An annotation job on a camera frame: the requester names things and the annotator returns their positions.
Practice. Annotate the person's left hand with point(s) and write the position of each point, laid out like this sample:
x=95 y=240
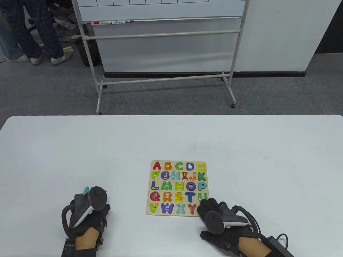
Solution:
x=99 y=216

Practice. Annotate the person's right hand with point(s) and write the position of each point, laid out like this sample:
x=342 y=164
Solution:
x=230 y=238

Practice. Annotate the teal letter block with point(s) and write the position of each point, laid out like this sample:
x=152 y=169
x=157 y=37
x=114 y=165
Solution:
x=85 y=191

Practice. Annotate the blue letter block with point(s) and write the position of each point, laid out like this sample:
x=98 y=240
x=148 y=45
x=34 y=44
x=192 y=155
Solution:
x=190 y=193

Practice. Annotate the wooden alphabet puzzle board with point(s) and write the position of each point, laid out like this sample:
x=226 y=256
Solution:
x=174 y=215

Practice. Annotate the group of colourful puzzle letters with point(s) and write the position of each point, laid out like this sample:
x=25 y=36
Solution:
x=153 y=184

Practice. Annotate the green letter block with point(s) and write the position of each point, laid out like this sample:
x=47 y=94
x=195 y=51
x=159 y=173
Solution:
x=199 y=176

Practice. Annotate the person's right forearm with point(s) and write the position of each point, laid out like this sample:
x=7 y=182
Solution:
x=252 y=246

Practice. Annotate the person's left forearm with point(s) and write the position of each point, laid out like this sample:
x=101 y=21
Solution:
x=85 y=238

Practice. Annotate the grey left hand controller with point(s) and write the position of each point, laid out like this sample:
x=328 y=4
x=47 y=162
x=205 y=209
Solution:
x=97 y=198

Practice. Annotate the grey hand controller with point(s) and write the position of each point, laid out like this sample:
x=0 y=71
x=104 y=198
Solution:
x=97 y=198
x=214 y=222

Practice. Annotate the grey right hand controller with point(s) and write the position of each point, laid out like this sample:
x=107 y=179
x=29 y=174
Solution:
x=214 y=222

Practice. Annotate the black right wrist sensor box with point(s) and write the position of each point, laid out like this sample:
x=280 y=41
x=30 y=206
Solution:
x=278 y=246

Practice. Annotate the black bin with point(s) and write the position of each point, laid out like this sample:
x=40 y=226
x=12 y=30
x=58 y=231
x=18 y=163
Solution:
x=81 y=53

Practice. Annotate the white item with yellow label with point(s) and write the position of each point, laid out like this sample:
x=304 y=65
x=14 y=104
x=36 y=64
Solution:
x=67 y=49

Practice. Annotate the red marker pen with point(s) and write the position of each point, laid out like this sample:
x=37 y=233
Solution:
x=100 y=23

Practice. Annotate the pile of shoes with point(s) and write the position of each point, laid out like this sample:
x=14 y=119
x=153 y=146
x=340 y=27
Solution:
x=67 y=25

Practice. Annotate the black marker pen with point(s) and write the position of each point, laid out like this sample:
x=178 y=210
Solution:
x=123 y=21

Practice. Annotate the white rolling whiteboard stand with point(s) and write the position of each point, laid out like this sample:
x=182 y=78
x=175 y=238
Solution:
x=160 y=10

